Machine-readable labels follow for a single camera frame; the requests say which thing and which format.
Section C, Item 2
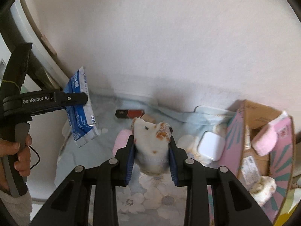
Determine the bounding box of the beige cork stopper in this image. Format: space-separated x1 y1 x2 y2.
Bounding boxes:
141 114 157 124

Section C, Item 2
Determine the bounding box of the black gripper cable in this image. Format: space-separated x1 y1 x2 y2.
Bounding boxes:
28 145 41 170

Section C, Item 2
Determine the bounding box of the yellow floral bedsheet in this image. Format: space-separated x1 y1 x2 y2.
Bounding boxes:
274 176 301 225

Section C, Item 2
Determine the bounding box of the white plush cat toy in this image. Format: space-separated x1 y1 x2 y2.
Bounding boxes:
132 118 173 175

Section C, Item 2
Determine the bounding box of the small white medicine box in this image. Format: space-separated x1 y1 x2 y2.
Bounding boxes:
241 156 261 186

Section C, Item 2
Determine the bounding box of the blue white wipes packet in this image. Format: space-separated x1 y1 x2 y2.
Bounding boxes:
63 67 100 147

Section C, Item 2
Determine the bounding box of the white earbuds case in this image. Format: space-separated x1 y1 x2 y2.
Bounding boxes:
197 131 226 161

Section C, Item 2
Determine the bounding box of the brown cardboard box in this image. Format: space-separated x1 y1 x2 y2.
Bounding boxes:
221 99 296 224

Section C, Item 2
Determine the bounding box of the person's left hand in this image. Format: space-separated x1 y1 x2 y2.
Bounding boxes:
0 133 33 192

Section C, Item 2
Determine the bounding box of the light blue floral cloth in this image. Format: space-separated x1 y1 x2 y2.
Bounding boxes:
54 94 236 226

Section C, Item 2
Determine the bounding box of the pink teal patterned box liner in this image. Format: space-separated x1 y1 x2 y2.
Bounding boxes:
219 108 294 223

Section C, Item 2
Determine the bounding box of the red black lipstick tube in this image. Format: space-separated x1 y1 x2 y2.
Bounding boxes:
115 109 145 119

